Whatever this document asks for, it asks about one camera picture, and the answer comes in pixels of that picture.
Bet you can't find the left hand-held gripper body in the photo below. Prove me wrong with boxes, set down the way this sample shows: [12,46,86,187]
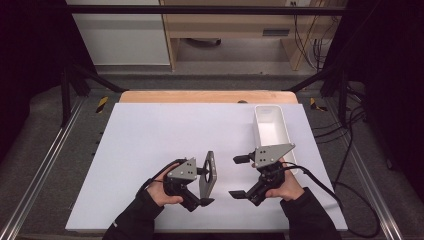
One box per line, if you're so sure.
[162,157,202,213]

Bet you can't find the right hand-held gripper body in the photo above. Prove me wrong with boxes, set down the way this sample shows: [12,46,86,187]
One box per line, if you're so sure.
[246,143,297,207]

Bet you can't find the person's left hand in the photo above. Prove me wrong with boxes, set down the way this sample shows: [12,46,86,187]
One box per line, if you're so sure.
[146,162,184,208]

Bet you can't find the person's right hand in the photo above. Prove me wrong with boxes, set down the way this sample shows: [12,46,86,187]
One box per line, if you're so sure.
[266,159,306,202]

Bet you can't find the white plastic bin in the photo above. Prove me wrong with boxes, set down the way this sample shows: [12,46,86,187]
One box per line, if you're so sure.
[253,104,299,176]

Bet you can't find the white table board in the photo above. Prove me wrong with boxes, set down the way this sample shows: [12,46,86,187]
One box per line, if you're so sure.
[64,102,348,233]

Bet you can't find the yellow black tape strip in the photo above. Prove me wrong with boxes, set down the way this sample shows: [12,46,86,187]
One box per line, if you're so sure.
[95,96,110,114]
[309,97,328,113]

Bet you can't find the wooden desk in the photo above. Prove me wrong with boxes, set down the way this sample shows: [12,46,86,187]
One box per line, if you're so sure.
[159,0,348,72]

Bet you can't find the white cabinet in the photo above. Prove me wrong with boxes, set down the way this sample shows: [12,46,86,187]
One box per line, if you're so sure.
[65,0,171,66]

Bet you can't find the black curtain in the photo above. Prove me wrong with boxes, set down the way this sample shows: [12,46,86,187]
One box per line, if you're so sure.
[0,0,98,161]
[328,0,424,201]

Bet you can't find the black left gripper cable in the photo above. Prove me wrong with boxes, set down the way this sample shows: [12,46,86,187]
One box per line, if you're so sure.
[135,158,188,198]

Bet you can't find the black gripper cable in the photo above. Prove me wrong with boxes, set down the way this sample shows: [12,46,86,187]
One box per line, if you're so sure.
[135,158,188,198]
[281,161,382,239]

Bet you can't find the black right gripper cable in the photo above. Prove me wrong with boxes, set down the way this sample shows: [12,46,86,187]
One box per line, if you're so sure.
[281,161,382,239]

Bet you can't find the black floor cables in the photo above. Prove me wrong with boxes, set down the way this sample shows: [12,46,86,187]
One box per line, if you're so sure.
[313,86,368,168]

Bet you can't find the black diagonal frame strut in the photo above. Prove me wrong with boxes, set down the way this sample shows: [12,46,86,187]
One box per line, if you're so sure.
[71,64,129,94]
[283,66,338,93]

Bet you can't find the black frame post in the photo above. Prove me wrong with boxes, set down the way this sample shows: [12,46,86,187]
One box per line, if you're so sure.
[60,68,72,128]
[338,68,349,126]

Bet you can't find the aluminium rail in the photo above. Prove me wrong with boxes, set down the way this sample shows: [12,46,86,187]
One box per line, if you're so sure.
[0,96,86,240]
[324,96,404,240]

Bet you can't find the hanging cable bundle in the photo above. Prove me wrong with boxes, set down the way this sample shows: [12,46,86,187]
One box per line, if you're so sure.
[293,13,341,72]

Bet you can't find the black horizontal frame bar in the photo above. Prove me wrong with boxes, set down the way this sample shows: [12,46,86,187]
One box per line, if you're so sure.
[43,4,354,16]

